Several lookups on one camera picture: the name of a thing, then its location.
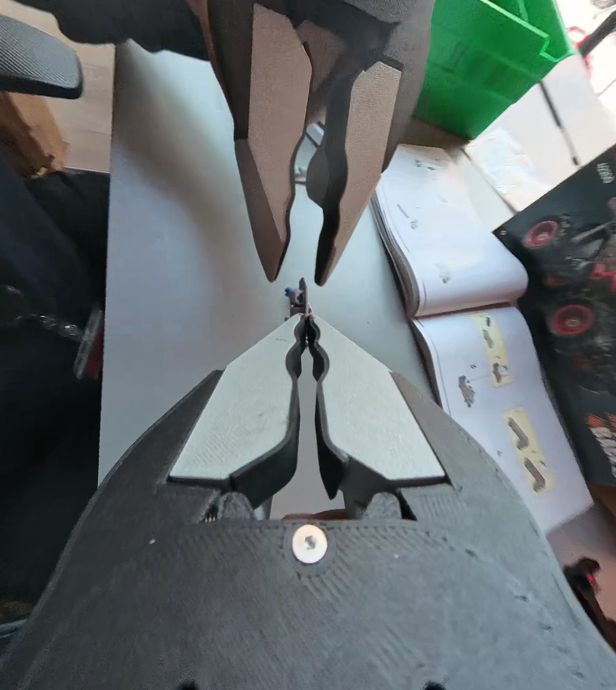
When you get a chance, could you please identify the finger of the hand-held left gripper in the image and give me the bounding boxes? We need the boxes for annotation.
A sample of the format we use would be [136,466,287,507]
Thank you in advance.
[208,0,312,284]
[306,60,404,286]

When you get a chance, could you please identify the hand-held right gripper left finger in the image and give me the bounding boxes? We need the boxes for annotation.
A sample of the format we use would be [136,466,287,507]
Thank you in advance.
[169,315,302,507]

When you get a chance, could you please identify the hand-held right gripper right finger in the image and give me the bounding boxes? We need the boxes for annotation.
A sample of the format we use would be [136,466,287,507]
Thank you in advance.
[307,316,447,518]

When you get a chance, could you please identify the small grey lego assembly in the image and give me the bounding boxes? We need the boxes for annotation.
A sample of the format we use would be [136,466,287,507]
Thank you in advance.
[285,277,313,324]

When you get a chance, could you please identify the lego instruction booklet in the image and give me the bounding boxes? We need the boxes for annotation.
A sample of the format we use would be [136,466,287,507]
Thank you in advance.
[370,144,596,535]

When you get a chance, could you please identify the black lego set box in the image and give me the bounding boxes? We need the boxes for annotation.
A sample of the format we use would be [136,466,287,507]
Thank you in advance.
[493,120,616,496]

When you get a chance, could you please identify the green plastic bin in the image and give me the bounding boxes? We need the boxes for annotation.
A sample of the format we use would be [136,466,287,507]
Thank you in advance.
[413,0,576,142]

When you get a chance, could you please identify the thin black pole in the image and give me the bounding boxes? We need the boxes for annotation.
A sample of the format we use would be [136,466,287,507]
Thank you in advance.
[538,81,580,167]

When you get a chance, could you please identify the person's dark clothing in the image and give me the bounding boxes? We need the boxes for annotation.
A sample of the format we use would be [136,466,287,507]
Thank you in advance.
[0,108,110,599]

